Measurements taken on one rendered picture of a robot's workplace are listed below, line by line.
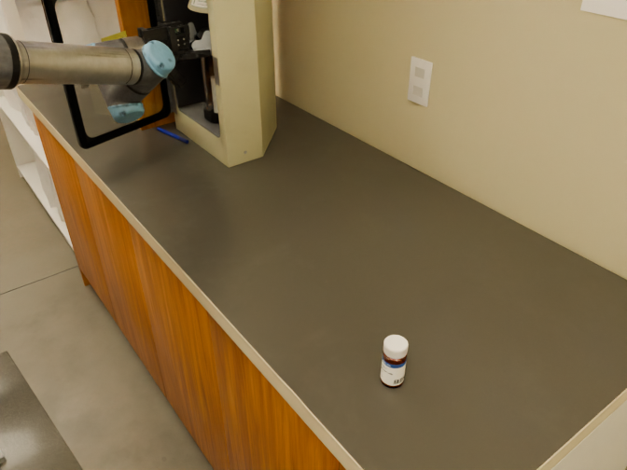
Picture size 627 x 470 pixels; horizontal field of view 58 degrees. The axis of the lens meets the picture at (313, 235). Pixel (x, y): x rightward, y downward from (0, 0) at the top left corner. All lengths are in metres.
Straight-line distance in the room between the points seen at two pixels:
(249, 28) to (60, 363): 1.54
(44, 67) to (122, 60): 0.17
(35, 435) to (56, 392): 1.38
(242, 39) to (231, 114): 0.19
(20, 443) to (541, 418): 0.77
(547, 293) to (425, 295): 0.24
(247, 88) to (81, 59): 0.46
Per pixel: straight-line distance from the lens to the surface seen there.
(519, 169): 1.38
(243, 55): 1.47
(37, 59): 1.16
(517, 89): 1.33
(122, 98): 1.39
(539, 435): 0.94
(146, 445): 2.10
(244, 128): 1.53
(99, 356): 2.42
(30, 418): 1.00
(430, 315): 1.08
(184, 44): 1.52
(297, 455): 1.15
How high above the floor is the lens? 1.66
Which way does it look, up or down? 35 degrees down
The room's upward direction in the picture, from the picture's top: straight up
